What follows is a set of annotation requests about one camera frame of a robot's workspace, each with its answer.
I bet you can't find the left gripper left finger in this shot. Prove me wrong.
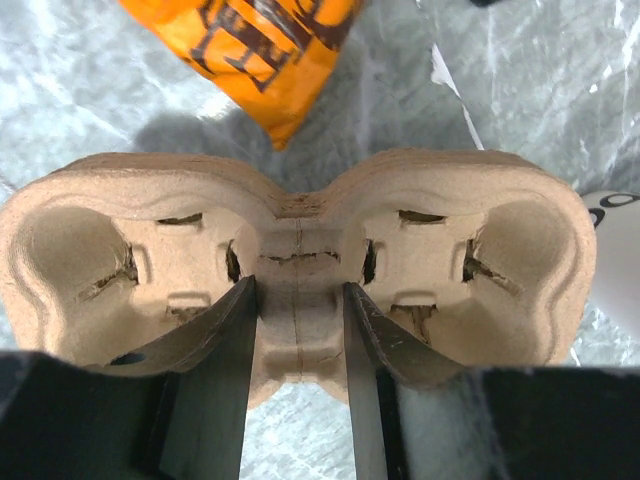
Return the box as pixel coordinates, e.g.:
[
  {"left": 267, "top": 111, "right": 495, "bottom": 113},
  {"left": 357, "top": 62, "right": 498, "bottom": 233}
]
[{"left": 1, "top": 277, "right": 258, "bottom": 479}]

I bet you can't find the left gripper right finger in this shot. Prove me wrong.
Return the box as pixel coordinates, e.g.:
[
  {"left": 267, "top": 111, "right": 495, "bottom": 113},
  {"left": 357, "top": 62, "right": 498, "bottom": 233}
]
[{"left": 343, "top": 283, "right": 639, "bottom": 479}]

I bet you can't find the brown cardboard cup carrier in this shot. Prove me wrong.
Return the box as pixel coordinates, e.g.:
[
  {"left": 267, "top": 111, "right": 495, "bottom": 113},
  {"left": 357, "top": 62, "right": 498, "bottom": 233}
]
[{"left": 1, "top": 149, "right": 596, "bottom": 406}]

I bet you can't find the white paper coffee cup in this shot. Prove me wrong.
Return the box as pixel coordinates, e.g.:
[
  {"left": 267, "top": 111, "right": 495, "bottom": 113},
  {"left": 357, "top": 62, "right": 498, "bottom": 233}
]
[{"left": 583, "top": 191, "right": 640, "bottom": 339}]

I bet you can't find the orange kettle chips bag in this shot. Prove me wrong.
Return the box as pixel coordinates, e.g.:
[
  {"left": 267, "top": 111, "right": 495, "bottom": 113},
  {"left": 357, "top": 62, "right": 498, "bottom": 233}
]
[{"left": 122, "top": 0, "right": 363, "bottom": 150}]

